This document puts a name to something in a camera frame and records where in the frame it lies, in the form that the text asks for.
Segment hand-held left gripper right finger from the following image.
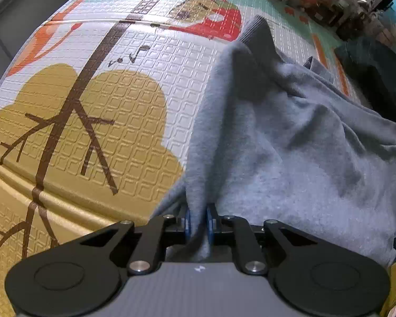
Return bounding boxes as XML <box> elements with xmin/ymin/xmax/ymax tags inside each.
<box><xmin>206</xmin><ymin>203</ymin><xmax>319</xmax><ymax>275</ymax></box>

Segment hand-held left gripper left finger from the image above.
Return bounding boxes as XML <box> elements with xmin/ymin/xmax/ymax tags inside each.
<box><xmin>80</xmin><ymin>209</ymin><xmax>195</xmax><ymax>275</ymax></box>

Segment grey sweatshirt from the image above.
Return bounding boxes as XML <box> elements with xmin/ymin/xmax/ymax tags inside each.
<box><xmin>158</xmin><ymin>15</ymin><xmax>396</xmax><ymax>269</ymax></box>

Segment printed foam play mat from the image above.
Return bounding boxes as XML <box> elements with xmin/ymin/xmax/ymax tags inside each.
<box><xmin>0</xmin><ymin>0</ymin><xmax>396</xmax><ymax>317</ymax></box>

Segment dark jeans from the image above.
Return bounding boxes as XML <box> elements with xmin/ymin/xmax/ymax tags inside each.
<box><xmin>334</xmin><ymin>36</ymin><xmax>396</xmax><ymax>123</ymax></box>

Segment row of jars and bottles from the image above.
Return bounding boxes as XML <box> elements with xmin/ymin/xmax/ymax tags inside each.
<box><xmin>241</xmin><ymin>0</ymin><xmax>396</xmax><ymax>50</ymax></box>

